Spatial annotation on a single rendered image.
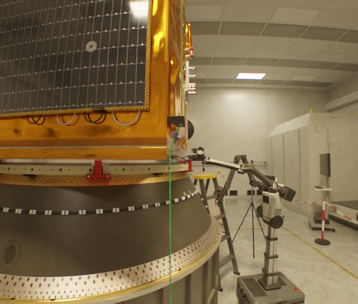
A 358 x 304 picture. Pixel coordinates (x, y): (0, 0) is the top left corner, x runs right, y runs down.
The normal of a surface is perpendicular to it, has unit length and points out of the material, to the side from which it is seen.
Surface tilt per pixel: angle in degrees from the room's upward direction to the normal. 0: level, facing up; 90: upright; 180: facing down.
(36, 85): 90
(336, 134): 90
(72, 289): 43
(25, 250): 62
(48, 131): 101
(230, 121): 90
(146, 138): 90
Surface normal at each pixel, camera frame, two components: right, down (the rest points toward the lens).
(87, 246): 0.30, -0.50
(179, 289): 0.69, -0.04
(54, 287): 0.15, -0.76
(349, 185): -0.04, -0.04
